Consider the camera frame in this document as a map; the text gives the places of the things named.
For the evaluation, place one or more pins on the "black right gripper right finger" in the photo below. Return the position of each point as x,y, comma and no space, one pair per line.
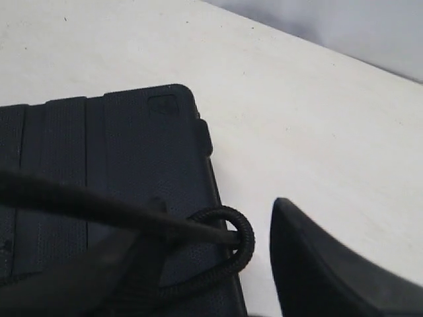
316,275

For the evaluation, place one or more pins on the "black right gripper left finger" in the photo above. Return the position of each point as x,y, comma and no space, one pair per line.
123,266

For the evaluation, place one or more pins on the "black plastic carry case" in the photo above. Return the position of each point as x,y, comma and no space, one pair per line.
132,147

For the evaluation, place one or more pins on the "white backdrop curtain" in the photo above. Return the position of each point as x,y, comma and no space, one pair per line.
386,34

